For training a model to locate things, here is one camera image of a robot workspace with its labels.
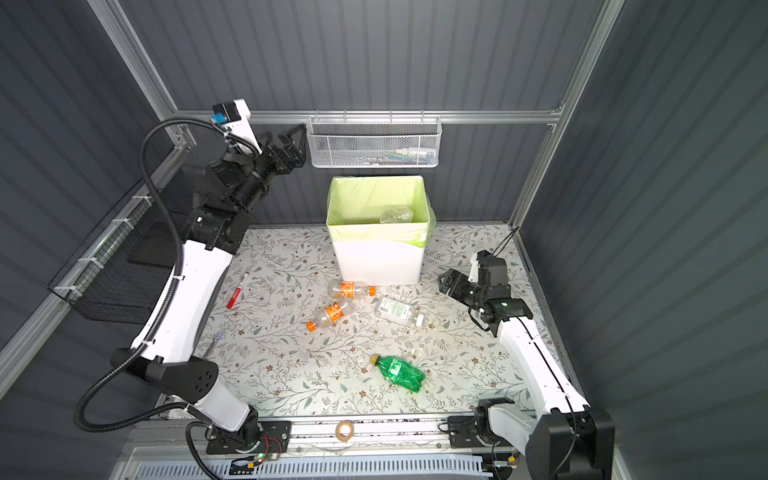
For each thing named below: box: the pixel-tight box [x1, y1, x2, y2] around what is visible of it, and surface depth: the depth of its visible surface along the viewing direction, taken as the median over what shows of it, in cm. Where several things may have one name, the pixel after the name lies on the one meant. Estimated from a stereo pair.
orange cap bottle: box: [328, 281, 377, 300], surface depth 101 cm
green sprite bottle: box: [370, 354, 426, 394], surface depth 83 cm
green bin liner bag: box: [326, 175, 437, 248], surface depth 93 cm
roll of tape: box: [335, 420, 354, 443], surface depth 76 cm
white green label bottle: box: [374, 295, 425, 327], surface depth 94 cm
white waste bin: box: [326, 175, 430, 285], surface depth 93 cm
